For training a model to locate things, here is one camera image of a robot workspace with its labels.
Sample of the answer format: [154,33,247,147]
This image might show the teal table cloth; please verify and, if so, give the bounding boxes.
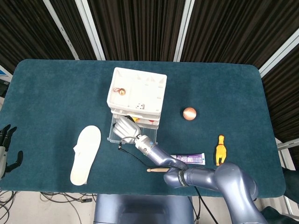
[0,58,287,199]

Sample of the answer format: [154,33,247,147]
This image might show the yellow rubber chicken toy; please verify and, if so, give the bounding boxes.
[215,134,227,167]

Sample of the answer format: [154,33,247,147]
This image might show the gold bell with red cord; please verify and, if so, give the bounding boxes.
[113,86,127,96]

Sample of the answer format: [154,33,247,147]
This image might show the blue-grey robot torso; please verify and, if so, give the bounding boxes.
[93,194,194,224]

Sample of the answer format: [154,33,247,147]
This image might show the aluminium frame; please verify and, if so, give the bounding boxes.
[277,137,299,170]

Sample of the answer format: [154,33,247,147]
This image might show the black floor cables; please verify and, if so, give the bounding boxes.
[0,190,96,224]

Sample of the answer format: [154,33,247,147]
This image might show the blue white sign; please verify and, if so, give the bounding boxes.
[0,65,13,82]

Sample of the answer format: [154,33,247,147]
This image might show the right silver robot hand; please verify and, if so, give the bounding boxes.
[113,114,143,144]

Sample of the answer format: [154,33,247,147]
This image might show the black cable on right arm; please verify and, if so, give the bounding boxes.
[118,136,217,224]

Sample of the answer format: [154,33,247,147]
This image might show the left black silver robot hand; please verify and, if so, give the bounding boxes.
[0,123,24,181]

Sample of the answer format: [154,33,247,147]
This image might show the white flat slipper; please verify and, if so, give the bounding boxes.
[70,125,102,186]

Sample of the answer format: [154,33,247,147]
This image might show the wooden drumstick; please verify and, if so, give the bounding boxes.
[146,167,169,174]

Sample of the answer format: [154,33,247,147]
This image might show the white frame post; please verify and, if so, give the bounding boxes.
[75,0,106,61]
[43,0,80,60]
[173,0,195,62]
[258,30,299,77]

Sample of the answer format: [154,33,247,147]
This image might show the copper coloured ball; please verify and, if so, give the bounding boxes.
[183,107,198,121]

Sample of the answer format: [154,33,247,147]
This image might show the white plastic drawer organizer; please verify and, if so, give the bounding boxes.
[106,67,168,126]

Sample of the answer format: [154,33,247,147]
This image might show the purple white toothpaste tube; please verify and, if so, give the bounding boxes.
[170,153,206,166]

